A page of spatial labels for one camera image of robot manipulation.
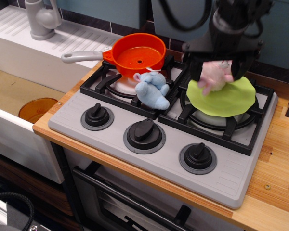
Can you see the black middle stove knob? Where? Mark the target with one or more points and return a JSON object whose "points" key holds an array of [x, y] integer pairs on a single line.
{"points": [[144, 137]]}

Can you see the black right burner grate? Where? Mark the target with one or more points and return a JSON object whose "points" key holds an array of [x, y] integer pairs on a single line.
{"points": [[242, 133]]}

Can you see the black stove knob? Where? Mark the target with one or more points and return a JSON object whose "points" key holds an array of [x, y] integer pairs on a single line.
{"points": [[198, 159], [97, 118], [144, 137]]}

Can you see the orange pot grey handle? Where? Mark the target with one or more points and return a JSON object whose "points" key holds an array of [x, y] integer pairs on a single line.
{"points": [[134, 53]]}

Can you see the black right stove knob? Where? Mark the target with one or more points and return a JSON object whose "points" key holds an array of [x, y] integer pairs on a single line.
{"points": [[198, 159]]}

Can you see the toy oven door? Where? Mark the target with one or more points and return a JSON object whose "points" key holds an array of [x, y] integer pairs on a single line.
{"points": [[121, 203]]}

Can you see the grey toy stove top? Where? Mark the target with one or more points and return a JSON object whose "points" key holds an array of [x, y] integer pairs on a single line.
{"points": [[226, 184]]}

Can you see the green round cloth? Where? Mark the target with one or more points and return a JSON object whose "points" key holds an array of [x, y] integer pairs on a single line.
{"points": [[233, 99]]}

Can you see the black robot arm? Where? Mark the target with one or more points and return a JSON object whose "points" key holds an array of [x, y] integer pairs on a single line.
{"points": [[265, 5]]}

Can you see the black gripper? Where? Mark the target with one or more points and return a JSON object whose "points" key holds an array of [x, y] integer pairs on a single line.
{"points": [[233, 34]]}

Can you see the pink plush toy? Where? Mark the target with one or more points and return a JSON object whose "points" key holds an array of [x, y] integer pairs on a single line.
{"points": [[215, 75]]}

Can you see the black left stove knob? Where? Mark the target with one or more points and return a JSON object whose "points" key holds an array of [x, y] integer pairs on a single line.
{"points": [[97, 118]]}

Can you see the blue plush toy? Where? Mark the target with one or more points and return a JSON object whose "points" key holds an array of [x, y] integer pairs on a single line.
{"points": [[152, 89]]}

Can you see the grey toy faucet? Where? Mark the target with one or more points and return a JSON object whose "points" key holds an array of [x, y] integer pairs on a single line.
{"points": [[42, 21]]}

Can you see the white toy sink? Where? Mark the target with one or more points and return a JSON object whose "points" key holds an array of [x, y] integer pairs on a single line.
{"points": [[32, 69]]}

